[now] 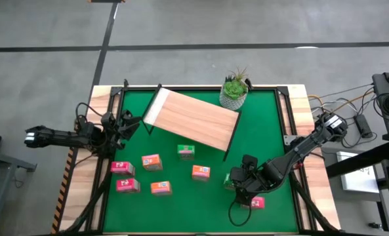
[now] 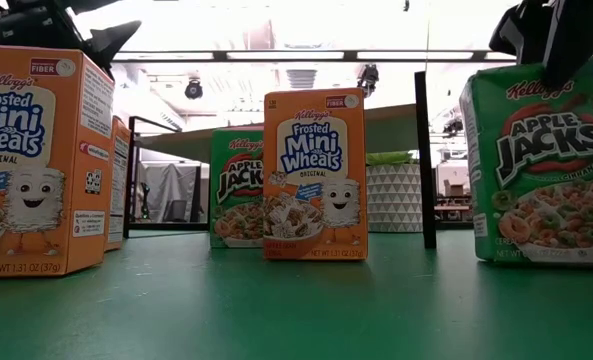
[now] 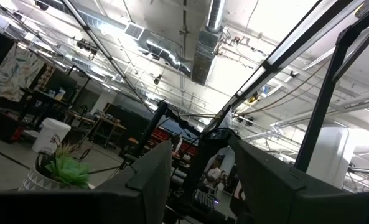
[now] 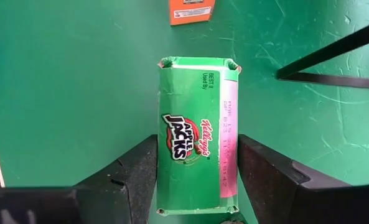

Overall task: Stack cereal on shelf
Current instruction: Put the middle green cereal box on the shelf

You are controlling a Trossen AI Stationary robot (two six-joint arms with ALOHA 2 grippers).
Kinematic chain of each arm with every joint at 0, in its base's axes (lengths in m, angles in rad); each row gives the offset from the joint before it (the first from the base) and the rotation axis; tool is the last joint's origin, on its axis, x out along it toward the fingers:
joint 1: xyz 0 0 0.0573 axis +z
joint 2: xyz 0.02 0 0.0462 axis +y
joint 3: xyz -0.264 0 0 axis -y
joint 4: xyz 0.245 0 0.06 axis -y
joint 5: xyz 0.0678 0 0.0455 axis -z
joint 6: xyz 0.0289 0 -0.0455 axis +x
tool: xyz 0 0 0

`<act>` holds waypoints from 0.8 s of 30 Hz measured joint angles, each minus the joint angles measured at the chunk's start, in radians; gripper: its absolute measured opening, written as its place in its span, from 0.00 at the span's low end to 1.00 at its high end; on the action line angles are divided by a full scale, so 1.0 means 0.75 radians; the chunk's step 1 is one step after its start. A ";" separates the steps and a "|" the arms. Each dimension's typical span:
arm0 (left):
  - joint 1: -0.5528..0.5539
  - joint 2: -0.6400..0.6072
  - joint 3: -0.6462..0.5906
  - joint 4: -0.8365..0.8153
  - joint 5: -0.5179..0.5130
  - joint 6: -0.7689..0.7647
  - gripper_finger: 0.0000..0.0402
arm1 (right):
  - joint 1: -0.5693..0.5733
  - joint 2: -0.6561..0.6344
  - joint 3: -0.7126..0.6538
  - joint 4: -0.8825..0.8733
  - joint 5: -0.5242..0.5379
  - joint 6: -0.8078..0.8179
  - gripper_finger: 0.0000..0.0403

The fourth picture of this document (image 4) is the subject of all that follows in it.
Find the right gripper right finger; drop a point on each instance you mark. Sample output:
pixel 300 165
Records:
pixel 296 199

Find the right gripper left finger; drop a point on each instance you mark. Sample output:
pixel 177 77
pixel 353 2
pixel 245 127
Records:
pixel 109 202

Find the green Apple Jacks cereal box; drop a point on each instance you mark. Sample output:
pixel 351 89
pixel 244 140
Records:
pixel 187 93

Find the orange Frosted Mini-Wheats cereal box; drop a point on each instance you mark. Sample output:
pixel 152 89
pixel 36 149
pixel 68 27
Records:
pixel 190 12

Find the green table mat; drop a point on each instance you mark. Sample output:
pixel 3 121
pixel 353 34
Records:
pixel 78 77

